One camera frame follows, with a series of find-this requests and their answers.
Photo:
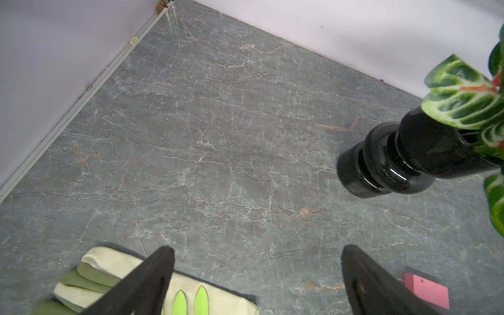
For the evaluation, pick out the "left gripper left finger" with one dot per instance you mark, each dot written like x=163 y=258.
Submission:
x=143 y=291

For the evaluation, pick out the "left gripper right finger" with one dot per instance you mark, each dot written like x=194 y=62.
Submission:
x=372 y=290

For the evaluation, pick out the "pink block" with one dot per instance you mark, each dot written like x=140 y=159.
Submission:
x=427 y=290

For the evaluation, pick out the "black plant vase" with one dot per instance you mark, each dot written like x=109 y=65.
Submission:
x=407 y=157

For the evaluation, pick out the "artificial green plant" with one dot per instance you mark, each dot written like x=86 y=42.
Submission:
x=463 y=98

